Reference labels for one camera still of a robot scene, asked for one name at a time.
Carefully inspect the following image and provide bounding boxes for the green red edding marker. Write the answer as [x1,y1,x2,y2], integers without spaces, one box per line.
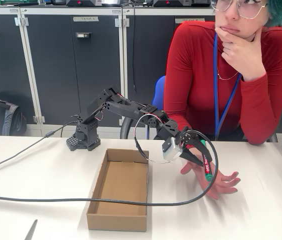
[200,139,214,183]

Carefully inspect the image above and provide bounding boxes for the person's left forearm red sleeve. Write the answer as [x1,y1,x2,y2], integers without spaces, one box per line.
[240,71,282,146]

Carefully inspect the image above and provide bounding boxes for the person in red top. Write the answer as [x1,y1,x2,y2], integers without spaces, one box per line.
[163,0,282,146]

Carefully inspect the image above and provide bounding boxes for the person's right hand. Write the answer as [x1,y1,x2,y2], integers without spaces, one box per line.
[180,147,242,201]

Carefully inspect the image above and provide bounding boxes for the person's left hand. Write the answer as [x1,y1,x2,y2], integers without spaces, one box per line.
[214,25,268,82]

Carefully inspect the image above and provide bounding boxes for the blue office chair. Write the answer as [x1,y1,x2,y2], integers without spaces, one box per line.
[119,74,168,140]

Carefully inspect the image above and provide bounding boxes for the open brown cardboard box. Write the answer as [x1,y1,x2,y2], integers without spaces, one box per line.
[86,148,150,232]

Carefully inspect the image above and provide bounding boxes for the dark grey metal cabinet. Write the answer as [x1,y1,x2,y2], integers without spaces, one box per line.
[0,6,24,138]
[18,6,126,129]
[121,6,216,140]

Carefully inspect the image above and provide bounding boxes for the team 3 tape label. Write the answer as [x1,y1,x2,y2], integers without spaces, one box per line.
[174,17,206,25]

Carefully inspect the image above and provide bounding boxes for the grey device with red logo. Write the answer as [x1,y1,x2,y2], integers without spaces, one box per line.
[66,0,103,8]
[153,0,193,8]

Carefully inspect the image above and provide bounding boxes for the team 4 tape label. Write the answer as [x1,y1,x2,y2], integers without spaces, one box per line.
[72,16,99,23]

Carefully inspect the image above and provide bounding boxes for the clear rimmed glasses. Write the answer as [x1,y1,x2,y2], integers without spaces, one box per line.
[209,0,270,21]

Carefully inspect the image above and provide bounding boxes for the dark grey backpack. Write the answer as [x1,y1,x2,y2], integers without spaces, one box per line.
[0,97,28,149]

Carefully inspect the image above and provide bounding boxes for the grey flat strip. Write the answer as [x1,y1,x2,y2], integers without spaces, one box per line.
[23,219,39,240]

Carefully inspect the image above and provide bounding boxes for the white gripper camera box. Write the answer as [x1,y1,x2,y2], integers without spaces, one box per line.
[161,136,184,161]

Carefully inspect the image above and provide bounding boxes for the blue lanyard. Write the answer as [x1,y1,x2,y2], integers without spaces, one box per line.
[213,31,243,141]

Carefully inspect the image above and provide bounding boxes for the thin chain necklace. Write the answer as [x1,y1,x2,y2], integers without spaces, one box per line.
[216,65,240,82]

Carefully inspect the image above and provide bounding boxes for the hanging thin black cable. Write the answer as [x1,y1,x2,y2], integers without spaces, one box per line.
[131,0,138,94]

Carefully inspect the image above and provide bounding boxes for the thick black camera cable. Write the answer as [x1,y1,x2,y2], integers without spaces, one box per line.
[0,129,220,208]

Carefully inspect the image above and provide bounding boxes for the thin grey base cable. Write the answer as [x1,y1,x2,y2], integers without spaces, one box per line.
[0,114,79,176]

